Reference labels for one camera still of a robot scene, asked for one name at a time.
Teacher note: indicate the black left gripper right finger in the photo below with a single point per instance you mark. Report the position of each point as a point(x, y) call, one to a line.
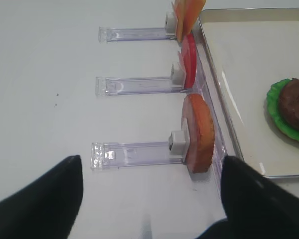
point(255, 207)

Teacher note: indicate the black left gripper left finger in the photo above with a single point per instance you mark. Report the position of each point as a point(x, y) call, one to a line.
point(47, 208)

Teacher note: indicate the orange cheese slice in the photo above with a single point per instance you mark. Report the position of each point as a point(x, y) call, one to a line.
point(179, 10)
point(193, 8)

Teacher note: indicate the clear pusher rack bread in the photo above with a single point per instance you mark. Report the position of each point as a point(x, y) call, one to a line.
point(119, 155)

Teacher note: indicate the bread bun slice left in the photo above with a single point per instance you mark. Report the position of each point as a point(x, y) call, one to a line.
point(201, 133)

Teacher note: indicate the brown meat patty on tray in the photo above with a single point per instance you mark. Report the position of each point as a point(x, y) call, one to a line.
point(288, 104)

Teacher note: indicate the green lettuce leaf on tray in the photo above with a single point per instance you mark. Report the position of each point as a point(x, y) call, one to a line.
point(272, 108)

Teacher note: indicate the clear pusher rack tomato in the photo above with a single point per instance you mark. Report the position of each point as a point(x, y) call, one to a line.
point(174, 83)

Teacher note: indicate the red tomato slice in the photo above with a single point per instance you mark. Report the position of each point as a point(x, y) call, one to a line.
point(189, 57)

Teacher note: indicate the clear pusher rack cheese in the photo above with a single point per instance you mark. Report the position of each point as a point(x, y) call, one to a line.
point(168, 32)

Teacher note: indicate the cream metal tray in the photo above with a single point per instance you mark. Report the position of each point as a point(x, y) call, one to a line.
point(249, 50)

